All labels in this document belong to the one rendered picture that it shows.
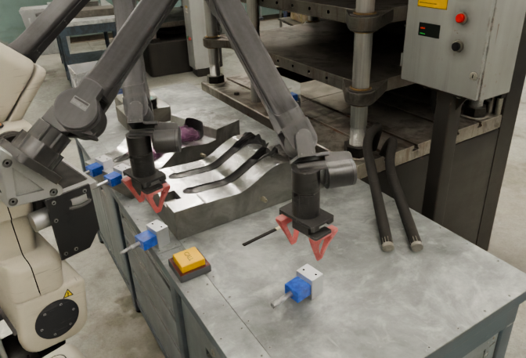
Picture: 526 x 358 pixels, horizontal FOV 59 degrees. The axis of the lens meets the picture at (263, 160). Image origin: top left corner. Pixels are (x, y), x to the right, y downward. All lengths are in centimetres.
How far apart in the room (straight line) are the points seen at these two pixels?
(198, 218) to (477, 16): 95
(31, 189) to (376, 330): 73
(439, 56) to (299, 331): 94
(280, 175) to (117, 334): 118
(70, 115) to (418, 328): 80
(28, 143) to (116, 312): 152
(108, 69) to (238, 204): 58
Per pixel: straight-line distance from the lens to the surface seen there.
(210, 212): 130
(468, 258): 128
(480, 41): 147
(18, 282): 119
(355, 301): 110
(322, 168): 92
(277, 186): 138
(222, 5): 99
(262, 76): 95
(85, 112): 90
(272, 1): 212
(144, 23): 98
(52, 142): 93
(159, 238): 127
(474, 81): 150
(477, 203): 244
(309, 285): 107
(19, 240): 119
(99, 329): 229
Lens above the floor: 154
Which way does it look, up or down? 26 degrees down
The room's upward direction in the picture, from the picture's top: 2 degrees counter-clockwise
